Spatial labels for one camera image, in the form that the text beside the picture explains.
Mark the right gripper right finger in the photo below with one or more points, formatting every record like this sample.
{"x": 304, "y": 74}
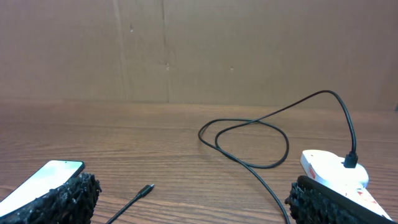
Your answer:
{"x": 313, "y": 203}

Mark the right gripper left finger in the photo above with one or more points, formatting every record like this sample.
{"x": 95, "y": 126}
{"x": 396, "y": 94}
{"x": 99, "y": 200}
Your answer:
{"x": 71, "y": 203}

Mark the Samsung Galaxy smartphone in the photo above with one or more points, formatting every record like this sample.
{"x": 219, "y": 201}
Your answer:
{"x": 50, "y": 176}

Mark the white charger plug adapter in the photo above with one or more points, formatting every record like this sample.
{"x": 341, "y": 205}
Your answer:
{"x": 329, "y": 169}

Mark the white power strip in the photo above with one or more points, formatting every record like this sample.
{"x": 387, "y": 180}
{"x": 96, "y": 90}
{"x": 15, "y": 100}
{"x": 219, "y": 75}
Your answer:
{"x": 354, "y": 192}

